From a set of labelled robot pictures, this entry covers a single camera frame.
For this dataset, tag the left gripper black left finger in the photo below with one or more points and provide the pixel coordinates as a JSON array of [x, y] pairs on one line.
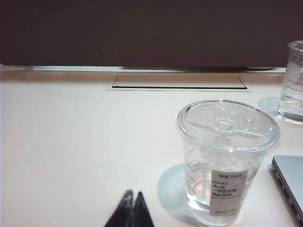
[[123, 215]]

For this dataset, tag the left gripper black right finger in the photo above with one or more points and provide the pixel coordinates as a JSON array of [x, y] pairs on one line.
[[142, 212]]

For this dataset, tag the tall clear plastic cup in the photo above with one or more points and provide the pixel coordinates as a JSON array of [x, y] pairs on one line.
[[293, 82]]

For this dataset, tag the wide brown desk divider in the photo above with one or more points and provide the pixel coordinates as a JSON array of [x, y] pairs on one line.
[[142, 35]]

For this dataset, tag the silver Dell laptop with sticker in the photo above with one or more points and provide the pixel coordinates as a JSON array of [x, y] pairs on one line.
[[291, 175]]

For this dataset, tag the clear cup with large label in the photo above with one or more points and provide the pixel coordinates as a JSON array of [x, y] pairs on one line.
[[227, 189]]

